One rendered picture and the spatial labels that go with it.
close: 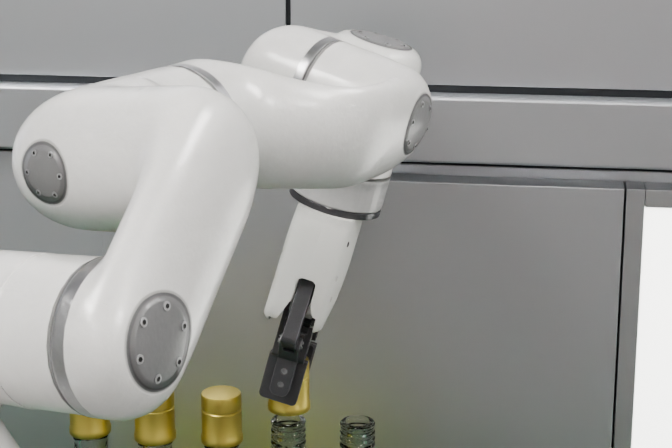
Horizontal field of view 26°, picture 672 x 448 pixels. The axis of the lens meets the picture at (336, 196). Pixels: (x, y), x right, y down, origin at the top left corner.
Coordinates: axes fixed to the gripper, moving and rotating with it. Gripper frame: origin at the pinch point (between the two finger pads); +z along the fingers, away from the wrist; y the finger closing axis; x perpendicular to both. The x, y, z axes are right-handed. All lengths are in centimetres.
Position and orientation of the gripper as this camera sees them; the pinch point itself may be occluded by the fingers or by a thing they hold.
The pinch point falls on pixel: (288, 368)
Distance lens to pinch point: 121.6
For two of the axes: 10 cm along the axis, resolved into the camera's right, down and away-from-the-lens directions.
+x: 9.5, 2.9, -0.8
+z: -2.6, 9.3, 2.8
